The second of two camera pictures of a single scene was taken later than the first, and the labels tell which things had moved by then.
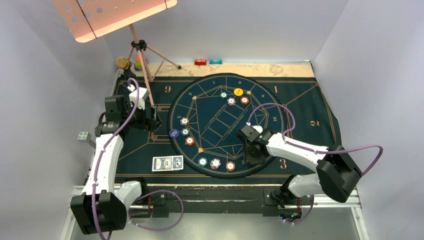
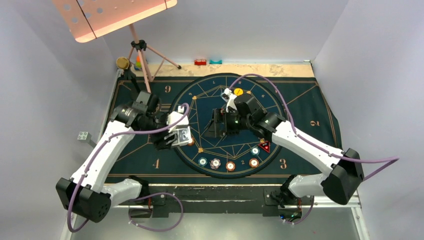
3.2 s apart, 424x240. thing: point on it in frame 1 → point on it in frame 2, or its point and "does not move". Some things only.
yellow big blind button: x=238 y=92 does not move
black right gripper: x=249 y=158 → x=219 y=115
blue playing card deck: x=169 y=163 → x=184 y=137
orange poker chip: x=189 y=141 does not move
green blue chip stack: x=202 y=161 does not move
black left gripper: x=149 y=124 → x=160 y=142
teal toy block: x=215 y=62 does not move
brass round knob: x=122 y=62 does not move
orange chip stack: x=230 y=166 does not move
